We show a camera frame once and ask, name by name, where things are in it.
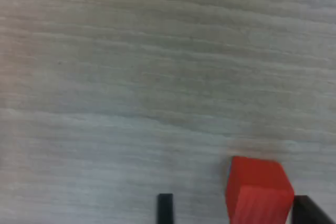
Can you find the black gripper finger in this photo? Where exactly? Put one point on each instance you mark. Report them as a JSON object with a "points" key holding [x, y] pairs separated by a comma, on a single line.
{"points": [[165, 209], [307, 212]]}

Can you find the red cube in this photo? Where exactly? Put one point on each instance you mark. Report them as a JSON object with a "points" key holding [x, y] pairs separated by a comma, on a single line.
{"points": [[257, 182]]}

